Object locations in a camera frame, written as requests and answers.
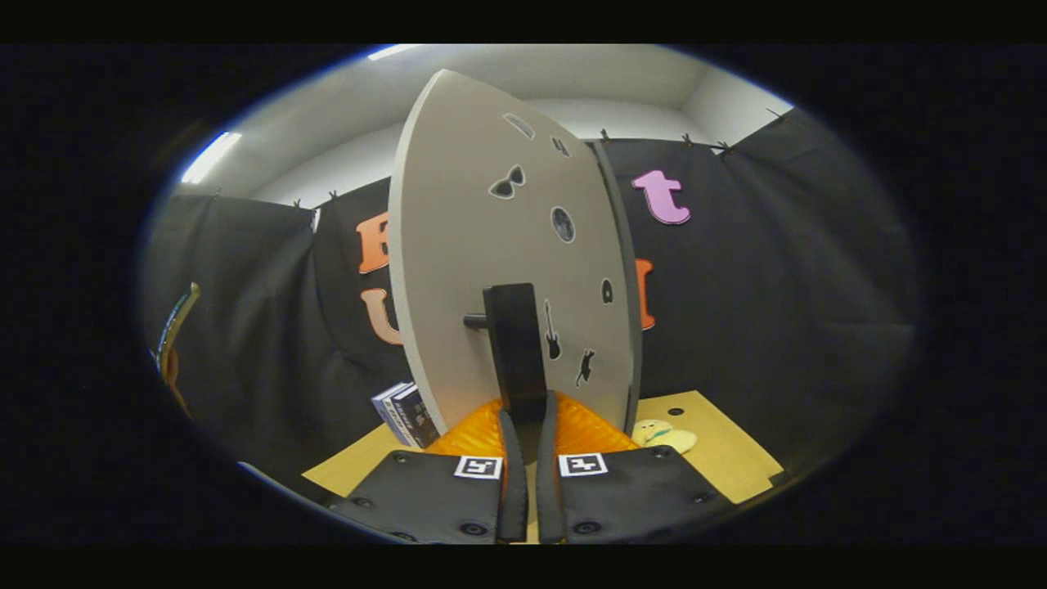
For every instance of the black backdrop cloth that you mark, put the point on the black backdrop cloth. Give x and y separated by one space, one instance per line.
777 311

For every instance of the yellow plush toy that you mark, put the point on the yellow plush toy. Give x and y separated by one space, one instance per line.
667 438

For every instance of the grey cabinet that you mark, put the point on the grey cabinet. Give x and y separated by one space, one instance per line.
626 245

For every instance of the dark blue book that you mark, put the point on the dark blue book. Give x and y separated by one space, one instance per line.
419 421
398 417
384 406

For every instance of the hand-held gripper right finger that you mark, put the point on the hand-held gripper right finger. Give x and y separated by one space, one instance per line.
546 491

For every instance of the ceiling light panel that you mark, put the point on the ceiling light panel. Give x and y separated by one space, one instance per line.
388 51

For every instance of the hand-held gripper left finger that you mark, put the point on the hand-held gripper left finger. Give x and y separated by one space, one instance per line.
511 491

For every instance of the white cabinet door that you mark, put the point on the white cabinet door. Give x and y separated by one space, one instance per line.
458 245

